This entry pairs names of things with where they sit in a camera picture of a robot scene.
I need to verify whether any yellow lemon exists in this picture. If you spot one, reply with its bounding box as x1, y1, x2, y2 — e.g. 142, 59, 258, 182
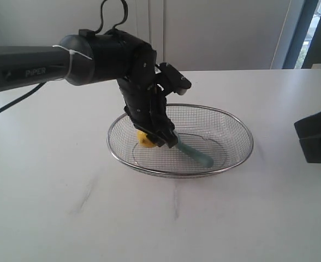
136, 130, 157, 148

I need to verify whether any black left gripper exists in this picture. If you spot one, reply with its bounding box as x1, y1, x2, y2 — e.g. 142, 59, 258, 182
117, 73, 178, 148

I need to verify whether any teal handled vegetable peeler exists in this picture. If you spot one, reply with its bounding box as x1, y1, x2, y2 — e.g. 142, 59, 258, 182
175, 133, 214, 168

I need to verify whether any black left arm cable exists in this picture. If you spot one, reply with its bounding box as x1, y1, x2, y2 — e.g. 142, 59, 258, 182
93, 0, 129, 35

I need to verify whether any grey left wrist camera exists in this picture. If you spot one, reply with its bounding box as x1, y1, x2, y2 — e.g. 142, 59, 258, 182
156, 62, 192, 96

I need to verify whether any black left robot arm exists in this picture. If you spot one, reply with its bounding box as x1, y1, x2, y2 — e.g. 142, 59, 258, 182
0, 29, 177, 147

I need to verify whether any oval metal wire mesh basket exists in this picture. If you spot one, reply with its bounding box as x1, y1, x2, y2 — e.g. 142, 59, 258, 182
107, 103, 254, 178

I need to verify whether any white cable tie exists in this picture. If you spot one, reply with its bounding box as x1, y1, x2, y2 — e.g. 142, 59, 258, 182
52, 45, 93, 81

